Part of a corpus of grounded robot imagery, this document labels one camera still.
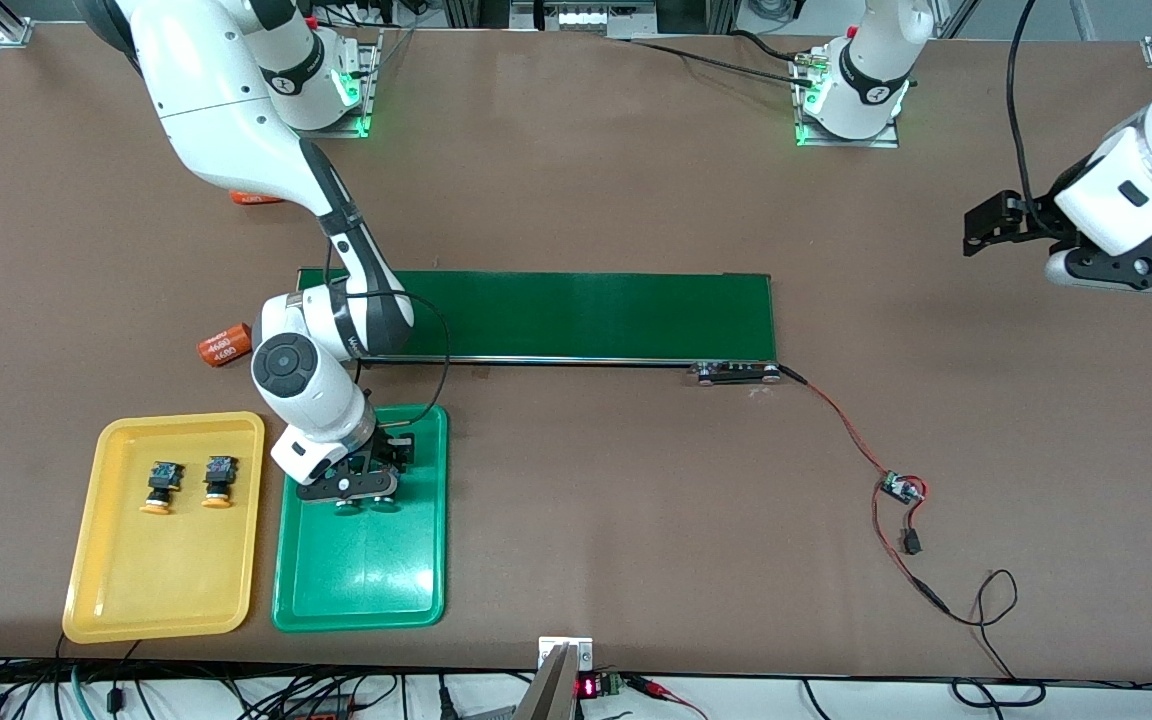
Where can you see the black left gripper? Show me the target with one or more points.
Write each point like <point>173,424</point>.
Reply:
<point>1028,217</point>

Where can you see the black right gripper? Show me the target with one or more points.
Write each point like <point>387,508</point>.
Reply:
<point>388,447</point>

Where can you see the green push button switch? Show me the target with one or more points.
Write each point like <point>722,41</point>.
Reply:
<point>346,506</point>
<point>384,504</point>

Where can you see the yellow push button switch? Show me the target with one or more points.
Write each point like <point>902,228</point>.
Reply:
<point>162,487</point>
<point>219,482</point>

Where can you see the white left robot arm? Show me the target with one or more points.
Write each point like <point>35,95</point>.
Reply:
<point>871,70</point>

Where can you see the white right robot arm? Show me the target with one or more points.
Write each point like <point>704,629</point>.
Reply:
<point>226,110</point>

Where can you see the green plastic tray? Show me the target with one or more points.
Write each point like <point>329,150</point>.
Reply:
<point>366,570</point>

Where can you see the green belt conveyor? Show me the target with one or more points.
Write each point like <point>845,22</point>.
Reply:
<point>586,315</point>

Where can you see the yellow plastic tray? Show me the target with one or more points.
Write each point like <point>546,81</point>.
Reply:
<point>166,580</point>

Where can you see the small green circuit board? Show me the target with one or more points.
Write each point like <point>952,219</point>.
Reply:
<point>901,488</point>

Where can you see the grey metal bar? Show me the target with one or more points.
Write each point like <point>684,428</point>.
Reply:
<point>546,695</point>

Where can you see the red digit display module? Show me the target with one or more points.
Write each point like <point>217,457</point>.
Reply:
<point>596,686</point>

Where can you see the small black connector plug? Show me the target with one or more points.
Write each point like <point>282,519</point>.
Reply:
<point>911,543</point>

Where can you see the red and black clip lead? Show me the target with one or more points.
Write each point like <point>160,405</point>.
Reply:
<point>661,690</point>

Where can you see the white power strip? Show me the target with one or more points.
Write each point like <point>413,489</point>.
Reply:
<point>581,15</point>

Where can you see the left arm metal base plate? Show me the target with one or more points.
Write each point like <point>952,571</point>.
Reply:
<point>886,141</point>

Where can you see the silver metal bracket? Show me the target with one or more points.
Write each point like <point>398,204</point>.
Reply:
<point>548,645</point>

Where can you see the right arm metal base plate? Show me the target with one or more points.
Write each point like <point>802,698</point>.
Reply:
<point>372,90</point>

